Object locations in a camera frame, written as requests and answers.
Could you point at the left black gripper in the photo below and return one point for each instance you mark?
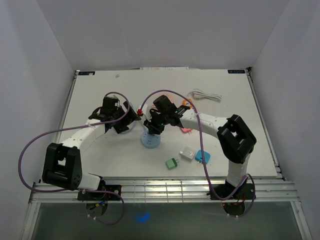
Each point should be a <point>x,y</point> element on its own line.
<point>131,116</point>

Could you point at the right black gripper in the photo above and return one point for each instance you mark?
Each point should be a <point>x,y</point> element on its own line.
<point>149,123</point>

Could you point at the green charger plug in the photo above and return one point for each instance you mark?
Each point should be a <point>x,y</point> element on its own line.
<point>171,163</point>

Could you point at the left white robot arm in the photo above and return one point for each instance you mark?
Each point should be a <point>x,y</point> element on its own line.
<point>63,161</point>

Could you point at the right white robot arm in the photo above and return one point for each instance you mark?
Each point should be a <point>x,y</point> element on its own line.
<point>236,139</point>

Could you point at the coral pink flat plug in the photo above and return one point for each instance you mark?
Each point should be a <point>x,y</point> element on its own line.
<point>186,130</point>

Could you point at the white grey charger plug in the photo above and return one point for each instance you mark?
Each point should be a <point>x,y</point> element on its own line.
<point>187,153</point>

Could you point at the blue charger plug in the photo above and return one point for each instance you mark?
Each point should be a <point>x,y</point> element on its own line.
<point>202,158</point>

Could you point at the blue round power strip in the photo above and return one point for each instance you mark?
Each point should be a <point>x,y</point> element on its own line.
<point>150,141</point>

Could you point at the pink round power strip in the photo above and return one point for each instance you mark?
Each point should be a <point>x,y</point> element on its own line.
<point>171,97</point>

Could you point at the orange power strip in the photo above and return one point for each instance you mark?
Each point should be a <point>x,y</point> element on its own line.
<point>187,103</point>

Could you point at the left corner label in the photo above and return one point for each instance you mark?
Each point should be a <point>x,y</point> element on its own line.
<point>86,73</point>

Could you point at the corner label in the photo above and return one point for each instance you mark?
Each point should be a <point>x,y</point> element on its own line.
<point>236,71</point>
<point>86,73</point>

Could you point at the right corner label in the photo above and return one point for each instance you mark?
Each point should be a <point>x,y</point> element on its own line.
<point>236,71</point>

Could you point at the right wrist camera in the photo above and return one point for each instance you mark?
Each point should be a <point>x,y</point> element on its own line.
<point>144,112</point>

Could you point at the aluminium rail frame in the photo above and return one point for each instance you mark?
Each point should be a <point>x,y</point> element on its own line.
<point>184,189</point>

